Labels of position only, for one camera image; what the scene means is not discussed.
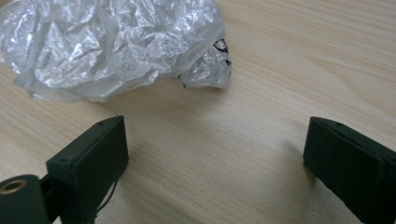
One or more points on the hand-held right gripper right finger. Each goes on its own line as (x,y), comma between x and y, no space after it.
(351,168)

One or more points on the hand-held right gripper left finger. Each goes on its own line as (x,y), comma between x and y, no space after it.
(90,165)

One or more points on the clear plastic bag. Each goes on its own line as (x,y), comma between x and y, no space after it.
(102,46)

